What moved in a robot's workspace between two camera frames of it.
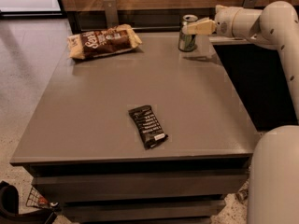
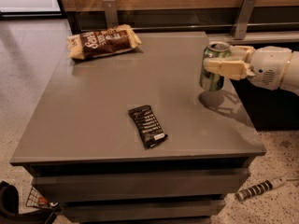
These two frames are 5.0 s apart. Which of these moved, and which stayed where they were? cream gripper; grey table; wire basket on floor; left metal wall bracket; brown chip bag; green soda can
Moved: green soda can; cream gripper
Stayed: left metal wall bracket; grey table; brown chip bag; wire basket on floor
